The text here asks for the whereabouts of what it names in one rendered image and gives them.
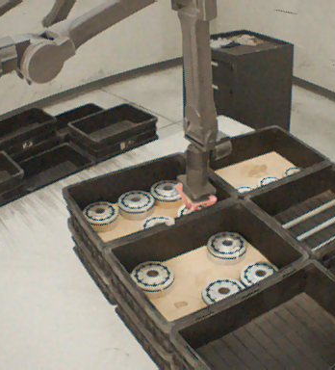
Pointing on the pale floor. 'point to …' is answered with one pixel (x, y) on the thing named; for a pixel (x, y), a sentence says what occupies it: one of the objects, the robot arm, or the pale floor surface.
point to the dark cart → (251, 81)
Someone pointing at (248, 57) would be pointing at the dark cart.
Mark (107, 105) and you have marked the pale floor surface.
